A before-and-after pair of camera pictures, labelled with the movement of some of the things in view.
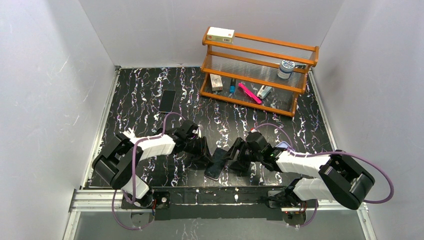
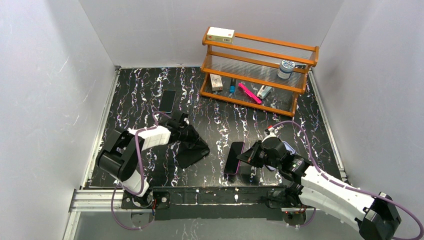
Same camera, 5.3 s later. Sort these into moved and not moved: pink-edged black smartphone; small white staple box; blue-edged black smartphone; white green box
Moved: pink-edged black smartphone
Not moved: small white staple box; blue-edged black smartphone; white green box
